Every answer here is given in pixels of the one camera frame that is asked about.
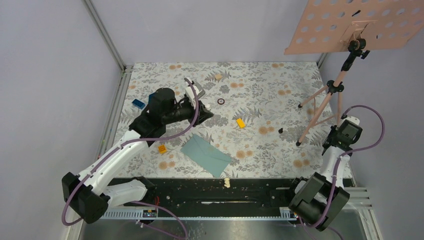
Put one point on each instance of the small orange lego brick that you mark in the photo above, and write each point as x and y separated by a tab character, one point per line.
162	149

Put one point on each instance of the aluminium frame post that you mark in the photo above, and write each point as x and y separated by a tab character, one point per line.
93	13

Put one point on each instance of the pink music stand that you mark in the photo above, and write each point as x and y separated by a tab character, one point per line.
356	27

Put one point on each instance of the small blue lego brick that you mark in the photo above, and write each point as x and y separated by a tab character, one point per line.
138	104

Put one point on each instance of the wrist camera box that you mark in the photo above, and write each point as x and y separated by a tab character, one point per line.
198	89
353	120

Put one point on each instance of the floral patterned table mat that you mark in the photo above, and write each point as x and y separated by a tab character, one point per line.
265	95

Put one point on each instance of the large blue lego brick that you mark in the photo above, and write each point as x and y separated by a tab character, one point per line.
150	96

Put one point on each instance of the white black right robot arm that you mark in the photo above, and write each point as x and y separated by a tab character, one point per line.
308	196

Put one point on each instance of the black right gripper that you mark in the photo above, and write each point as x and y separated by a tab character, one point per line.
334	130

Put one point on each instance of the yellow rectangular block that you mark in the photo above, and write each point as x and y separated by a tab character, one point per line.
240	123

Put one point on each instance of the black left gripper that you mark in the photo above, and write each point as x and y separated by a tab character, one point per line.
203	114

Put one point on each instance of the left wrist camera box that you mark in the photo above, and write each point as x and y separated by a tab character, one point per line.
198	89

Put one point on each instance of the teal paper envelope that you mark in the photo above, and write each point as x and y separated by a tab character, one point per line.
207	156

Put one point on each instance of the cream chess knight piece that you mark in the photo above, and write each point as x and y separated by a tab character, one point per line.
227	182

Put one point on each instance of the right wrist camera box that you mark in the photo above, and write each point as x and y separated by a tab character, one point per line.
353	120

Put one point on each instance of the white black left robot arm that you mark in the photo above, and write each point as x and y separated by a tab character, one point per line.
89	194

